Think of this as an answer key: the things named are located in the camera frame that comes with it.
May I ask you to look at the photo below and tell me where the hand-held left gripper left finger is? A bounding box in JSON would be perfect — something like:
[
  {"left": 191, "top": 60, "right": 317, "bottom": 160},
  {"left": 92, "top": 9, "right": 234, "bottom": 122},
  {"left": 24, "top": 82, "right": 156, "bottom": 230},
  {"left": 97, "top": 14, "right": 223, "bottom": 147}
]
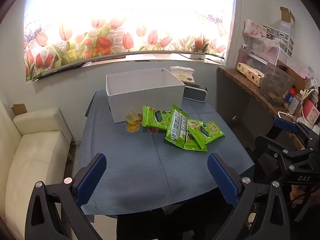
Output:
[{"left": 25, "top": 153, "right": 107, "bottom": 240}]

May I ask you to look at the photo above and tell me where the brown cardboard piece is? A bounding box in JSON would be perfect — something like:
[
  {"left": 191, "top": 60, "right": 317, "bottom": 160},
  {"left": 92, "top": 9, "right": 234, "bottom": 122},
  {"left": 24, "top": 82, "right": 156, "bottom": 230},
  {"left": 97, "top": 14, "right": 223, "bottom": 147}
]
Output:
[{"left": 11, "top": 104, "right": 27, "bottom": 117}]

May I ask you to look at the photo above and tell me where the orange jelly cup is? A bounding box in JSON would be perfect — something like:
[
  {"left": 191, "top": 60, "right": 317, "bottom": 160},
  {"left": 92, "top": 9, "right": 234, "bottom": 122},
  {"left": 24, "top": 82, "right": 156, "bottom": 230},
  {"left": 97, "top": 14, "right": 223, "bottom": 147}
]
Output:
[{"left": 126, "top": 122, "right": 140, "bottom": 133}]

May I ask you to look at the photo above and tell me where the tulip print window blind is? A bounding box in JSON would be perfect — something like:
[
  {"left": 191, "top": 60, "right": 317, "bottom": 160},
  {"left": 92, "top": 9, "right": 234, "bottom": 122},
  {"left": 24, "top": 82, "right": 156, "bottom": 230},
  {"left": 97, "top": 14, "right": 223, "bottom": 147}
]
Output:
[{"left": 23, "top": 0, "right": 237, "bottom": 82}]

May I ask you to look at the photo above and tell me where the white leather sofa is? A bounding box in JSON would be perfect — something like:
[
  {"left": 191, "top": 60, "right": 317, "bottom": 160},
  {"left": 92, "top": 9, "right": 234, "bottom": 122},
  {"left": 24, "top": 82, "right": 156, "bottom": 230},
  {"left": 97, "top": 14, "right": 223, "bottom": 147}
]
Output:
[{"left": 0, "top": 97, "right": 73, "bottom": 233}]

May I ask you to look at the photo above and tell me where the pink box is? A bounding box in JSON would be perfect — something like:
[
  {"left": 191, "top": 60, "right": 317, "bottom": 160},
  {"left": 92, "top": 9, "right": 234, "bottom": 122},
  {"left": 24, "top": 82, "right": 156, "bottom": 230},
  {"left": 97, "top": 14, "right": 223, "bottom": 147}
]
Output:
[{"left": 301, "top": 99, "right": 320, "bottom": 126}]

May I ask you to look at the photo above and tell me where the white drawer unit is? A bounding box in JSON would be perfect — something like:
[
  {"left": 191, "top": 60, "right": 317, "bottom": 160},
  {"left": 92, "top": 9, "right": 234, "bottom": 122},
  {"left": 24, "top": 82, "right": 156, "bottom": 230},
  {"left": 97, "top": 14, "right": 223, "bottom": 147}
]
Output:
[{"left": 262, "top": 21, "right": 296, "bottom": 57}]

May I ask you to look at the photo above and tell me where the large brown cardboard box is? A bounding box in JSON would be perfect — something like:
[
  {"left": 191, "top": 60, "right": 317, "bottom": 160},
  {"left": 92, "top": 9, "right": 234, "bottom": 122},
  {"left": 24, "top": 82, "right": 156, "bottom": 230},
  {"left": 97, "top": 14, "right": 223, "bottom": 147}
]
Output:
[{"left": 276, "top": 59, "right": 314, "bottom": 92}]

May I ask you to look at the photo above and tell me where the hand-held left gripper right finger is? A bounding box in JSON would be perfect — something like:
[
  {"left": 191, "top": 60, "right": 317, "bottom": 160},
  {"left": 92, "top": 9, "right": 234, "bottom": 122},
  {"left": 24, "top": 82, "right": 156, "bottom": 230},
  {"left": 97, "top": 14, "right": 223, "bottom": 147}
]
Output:
[{"left": 207, "top": 153, "right": 290, "bottom": 240}]

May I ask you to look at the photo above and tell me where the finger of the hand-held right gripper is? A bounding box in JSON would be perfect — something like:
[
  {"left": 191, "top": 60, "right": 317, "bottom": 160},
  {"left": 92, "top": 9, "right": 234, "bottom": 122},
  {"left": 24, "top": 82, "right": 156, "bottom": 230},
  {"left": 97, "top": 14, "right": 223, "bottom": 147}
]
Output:
[
  {"left": 255, "top": 135, "right": 314, "bottom": 161},
  {"left": 273, "top": 117, "right": 320, "bottom": 151}
]

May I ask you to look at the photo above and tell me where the blue tablecloth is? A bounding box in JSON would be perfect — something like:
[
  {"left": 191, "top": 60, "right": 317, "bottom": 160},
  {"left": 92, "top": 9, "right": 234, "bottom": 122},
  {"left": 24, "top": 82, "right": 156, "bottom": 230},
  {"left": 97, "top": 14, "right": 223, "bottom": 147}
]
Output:
[{"left": 77, "top": 89, "right": 255, "bottom": 216}]

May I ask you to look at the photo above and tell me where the green white snack packet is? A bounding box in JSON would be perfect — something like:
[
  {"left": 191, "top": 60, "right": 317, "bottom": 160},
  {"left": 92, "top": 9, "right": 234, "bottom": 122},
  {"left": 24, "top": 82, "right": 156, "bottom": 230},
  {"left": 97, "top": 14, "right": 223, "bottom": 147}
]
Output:
[{"left": 164, "top": 104, "right": 190, "bottom": 148}]

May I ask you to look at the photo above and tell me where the clear plastic bottle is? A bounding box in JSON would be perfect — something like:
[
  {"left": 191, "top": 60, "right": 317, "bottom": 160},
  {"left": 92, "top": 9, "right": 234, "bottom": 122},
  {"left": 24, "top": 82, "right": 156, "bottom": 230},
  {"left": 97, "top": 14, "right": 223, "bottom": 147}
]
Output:
[{"left": 287, "top": 93, "right": 304, "bottom": 114}]

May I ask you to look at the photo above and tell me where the small cardboard box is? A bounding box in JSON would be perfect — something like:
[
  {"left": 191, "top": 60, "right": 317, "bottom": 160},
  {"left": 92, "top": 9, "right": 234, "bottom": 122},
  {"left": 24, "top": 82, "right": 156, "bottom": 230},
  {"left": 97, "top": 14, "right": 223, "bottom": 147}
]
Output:
[{"left": 279, "top": 6, "right": 296, "bottom": 22}]

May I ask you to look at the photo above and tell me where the wooden side shelf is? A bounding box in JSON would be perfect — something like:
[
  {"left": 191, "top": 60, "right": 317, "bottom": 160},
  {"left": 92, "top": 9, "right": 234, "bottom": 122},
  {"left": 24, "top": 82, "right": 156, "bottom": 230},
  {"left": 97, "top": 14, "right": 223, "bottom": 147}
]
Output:
[{"left": 217, "top": 66, "right": 320, "bottom": 153}]

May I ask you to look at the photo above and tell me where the clear yellow jelly cup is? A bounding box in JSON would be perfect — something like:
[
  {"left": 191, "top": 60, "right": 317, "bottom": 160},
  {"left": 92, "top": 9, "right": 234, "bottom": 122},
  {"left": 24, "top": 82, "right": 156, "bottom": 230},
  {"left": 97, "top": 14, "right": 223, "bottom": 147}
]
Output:
[{"left": 126, "top": 111, "right": 139, "bottom": 123}]

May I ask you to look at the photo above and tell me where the clear drawer organizer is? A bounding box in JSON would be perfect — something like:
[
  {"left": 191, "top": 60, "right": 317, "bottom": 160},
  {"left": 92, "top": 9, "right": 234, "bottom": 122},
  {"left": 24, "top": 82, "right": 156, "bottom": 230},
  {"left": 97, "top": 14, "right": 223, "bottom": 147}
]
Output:
[{"left": 237, "top": 40, "right": 280, "bottom": 73}]

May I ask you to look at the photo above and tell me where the floral pink pouch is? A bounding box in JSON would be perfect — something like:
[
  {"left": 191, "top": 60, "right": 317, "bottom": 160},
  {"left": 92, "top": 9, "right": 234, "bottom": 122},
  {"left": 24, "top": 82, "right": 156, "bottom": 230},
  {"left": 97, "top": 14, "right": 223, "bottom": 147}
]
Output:
[{"left": 243, "top": 19, "right": 268, "bottom": 38}]

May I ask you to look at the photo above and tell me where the white cardboard box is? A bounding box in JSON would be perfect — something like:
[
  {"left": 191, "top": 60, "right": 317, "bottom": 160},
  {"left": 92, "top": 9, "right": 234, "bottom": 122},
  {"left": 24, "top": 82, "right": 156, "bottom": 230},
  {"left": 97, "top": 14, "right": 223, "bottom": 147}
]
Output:
[{"left": 105, "top": 67, "right": 185, "bottom": 124}]

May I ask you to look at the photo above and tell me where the beige patterned box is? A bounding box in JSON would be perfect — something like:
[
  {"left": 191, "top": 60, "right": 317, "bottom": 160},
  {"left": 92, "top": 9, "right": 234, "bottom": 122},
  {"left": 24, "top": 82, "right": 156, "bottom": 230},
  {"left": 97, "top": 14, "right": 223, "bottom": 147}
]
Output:
[{"left": 236, "top": 62, "right": 265, "bottom": 87}]

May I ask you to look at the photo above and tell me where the clear plastic container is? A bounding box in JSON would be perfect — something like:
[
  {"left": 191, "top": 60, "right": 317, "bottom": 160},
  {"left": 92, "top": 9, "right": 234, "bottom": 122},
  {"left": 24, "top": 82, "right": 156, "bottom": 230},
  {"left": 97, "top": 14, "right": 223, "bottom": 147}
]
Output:
[{"left": 259, "top": 62, "right": 296, "bottom": 107}]

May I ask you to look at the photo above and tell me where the green seaweed snack packet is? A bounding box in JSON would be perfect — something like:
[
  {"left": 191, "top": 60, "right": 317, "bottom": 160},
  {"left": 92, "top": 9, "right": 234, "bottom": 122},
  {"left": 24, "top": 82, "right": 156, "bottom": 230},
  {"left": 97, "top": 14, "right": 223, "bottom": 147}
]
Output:
[
  {"left": 196, "top": 121, "right": 225, "bottom": 148},
  {"left": 183, "top": 119, "right": 208, "bottom": 153},
  {"left": 142, "top": 105, "right": 173, "bottom": 131}
]

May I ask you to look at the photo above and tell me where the white tissue pack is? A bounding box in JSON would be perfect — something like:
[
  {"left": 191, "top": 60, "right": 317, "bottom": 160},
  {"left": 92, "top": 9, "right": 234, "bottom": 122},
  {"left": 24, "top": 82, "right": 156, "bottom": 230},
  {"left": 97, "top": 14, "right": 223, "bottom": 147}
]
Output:
[{"left": 170, "top": 66, "right": 196, "bottom": 83}]

